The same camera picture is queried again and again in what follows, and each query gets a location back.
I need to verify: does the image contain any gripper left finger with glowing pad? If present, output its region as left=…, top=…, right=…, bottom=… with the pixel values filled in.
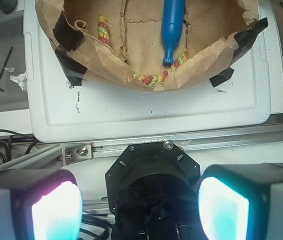
left=0, top=169, right=83, bottom=240

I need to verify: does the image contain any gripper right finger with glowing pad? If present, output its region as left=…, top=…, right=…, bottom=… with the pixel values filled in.
left=198, top=163, right=283, bottom=240

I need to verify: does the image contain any blue plastic bottle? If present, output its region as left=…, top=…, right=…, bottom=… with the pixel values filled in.
left=161, top=0, right=186, bottom=65

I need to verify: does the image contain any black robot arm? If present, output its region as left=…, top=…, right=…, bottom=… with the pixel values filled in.
left=0, top=163, right=283, bottom=240

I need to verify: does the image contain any crumpled white paper scrap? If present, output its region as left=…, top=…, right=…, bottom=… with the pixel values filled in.
left=2, top=67, right=28, bottom=92

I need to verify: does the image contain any black allen key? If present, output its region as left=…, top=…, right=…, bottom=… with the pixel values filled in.
left=0, top=46, right=14, bottom=92

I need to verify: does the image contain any black tape strip right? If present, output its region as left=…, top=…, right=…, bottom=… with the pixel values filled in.
left=209, top=17, right=269, bottom=88

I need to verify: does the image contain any black tape strip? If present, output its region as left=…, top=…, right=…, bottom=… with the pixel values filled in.
left=52, top=11, right=87, bottom=86
left=209, top=17, right=269, bottom=88

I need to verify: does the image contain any black tape strip left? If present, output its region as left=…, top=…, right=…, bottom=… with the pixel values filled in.
left=52, top=11, right=87, bottom=86

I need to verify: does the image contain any grey plastic tray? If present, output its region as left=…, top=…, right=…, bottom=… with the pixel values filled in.
left=0, top=11, right=29, bottom=112

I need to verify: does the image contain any brown paper bag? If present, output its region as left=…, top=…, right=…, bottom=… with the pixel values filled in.
left=35, top=0, right=259, bottom=92

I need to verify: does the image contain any silver corner bracket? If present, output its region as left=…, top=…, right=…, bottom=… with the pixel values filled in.
left=61, top=143, right=93, bottom=166

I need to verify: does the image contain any aluminium extrusion rail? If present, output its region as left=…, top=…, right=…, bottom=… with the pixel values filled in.
left=0, top=122, right=283, bottom=176

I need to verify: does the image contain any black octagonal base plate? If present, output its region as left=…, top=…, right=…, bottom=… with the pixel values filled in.
left=105, top=140, right=201, bottom=215

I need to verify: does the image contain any red yellow green rope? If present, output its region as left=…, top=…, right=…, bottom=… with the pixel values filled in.
left=97, top=15, right=188, bottom=88

